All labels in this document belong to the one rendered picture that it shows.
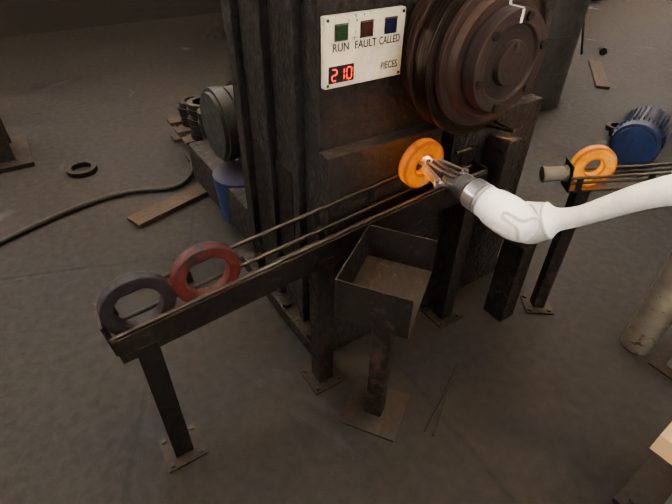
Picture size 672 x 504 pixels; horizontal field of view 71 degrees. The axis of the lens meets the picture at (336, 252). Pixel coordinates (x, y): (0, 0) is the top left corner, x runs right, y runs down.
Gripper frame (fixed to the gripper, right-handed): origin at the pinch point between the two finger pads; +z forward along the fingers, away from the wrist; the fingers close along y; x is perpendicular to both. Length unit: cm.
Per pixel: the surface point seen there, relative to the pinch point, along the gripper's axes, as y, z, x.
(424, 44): -1.6, 5.1, 32.2
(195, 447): -87, -4, -83
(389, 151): -5.1, 9.6, -0.9
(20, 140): -110, 281, -96
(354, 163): -18.4, 9.7, -1.3
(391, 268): -21.3, -16.1, -22.7
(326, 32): -26.1, 15.2, 35.6
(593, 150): 65, -18, -6
